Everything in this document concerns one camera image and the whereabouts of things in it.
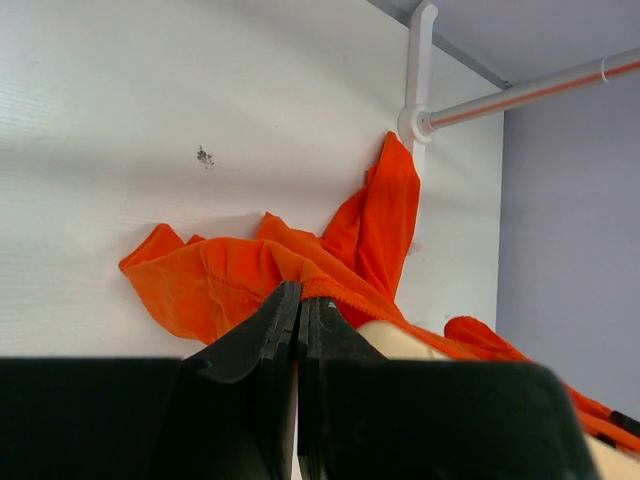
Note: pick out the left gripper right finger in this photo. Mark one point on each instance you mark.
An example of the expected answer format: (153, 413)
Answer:
(337, 419)

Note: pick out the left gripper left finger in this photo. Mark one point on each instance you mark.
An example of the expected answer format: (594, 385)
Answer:
(232, 413)

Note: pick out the wooden hanger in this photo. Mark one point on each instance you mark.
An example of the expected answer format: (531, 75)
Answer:
(395, 343)

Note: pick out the orange t shirt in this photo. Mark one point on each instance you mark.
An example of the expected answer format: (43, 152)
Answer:
(201, 288)

